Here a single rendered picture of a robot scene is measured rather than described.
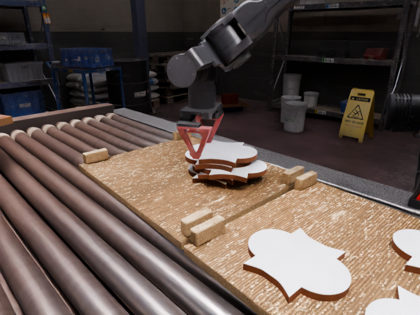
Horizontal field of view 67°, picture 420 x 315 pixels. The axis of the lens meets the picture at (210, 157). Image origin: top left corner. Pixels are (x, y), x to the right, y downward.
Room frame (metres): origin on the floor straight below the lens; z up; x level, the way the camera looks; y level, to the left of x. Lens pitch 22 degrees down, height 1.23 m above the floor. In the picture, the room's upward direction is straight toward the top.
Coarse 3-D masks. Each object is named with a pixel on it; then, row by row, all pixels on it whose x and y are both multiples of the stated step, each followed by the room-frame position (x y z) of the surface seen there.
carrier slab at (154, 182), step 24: (168, 144) 0.85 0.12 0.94; (192, 144) 0.85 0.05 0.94; (96, 168) 0.68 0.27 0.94; (120, 168) 0.68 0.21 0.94; (144, 168) 0.68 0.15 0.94; (168, 168) 0.68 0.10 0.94; (120, 192) 0.56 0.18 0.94; (144, 192) 0.56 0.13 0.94; (168, 192) 0.56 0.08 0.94; (192, 192) 0.56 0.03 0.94; (216, 192) 0.56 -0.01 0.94; (240, 192) 0.56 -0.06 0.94; (264, 192) 0.56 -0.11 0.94; (144, 216) 0.48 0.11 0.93; (168, 216) 0.47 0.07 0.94; (240, 216) 0.49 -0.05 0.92
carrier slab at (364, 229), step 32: (288, 192) 0.56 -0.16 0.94; (320, 192) 0.56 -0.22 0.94; (256, 224) 0.44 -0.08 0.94; (288, 224) 0.44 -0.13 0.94; (320, 224) 0.44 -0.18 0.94; (352, 224) 0.44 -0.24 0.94; (384, 224) 0.44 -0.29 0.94; (416, 224) 0.44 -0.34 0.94; (192, 256) 0.37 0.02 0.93; (224, 256) 0.36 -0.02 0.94; (352, 256) 0.36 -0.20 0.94; (384, 256) 0.36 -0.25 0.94; (256, 288) 0.30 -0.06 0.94; (352, 288) 0.30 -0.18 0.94; (384, 288) 0.30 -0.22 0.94; (416, 288) 0.30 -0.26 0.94
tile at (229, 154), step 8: (208, 144) 0.68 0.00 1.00; (216, 144) 0.68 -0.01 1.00; (224, 144) 0.68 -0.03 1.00; (232, 144) 0.68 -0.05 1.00; (240, 144) 0.68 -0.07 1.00; (208, 152) 0.62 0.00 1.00; (216, 152) 0.62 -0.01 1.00; (224, 152) 0.62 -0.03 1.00; (232, 152) 0.62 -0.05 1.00; (240, 152) 0.62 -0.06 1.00; (248, 152) 0.62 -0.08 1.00; (256, 152) 0.62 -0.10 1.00; (200, 160) 0.59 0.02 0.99; (208, 160) 0.59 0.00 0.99; (216, 160) 0.59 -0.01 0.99; (224, 160) 0.59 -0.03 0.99; (232, 160) 0.58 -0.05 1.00; (240, 160) 0.59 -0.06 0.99; (248, 160) 0.60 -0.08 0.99
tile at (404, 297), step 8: (400, 288) 0.29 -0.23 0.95; (400, 296) 0.28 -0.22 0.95; (408, 296) 0.28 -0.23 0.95; (416, 296) 0.28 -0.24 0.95; (376, 304) 0.27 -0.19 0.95; (384, 304) 0.27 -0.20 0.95; (392, 304) 0.27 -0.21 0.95; (400, 304) 0.27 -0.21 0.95; (408, 304) 0.27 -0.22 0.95; (416, 304) 0.27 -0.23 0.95; (368, 312) 0.26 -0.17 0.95; (376, 312) 0.26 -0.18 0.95; (384, 312) 0.26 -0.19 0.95; (392, 312) 0.26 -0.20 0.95; (400, 312) 0.26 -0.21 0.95; (408, 312) 0.26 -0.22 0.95; (416, 312) 0.26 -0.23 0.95
